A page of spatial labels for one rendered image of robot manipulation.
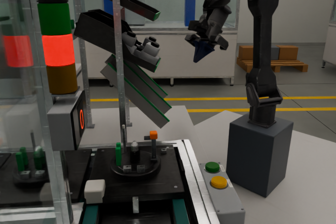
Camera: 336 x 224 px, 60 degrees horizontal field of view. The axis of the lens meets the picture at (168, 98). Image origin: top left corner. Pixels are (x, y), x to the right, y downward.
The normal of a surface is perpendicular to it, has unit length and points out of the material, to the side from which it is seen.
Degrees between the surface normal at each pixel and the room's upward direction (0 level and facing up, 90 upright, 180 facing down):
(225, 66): 90
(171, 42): 90
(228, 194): 0
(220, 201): 0
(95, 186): 0
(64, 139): 90
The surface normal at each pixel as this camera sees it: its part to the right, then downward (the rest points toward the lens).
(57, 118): 0.11, 0.33
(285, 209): 0.00, -0.94
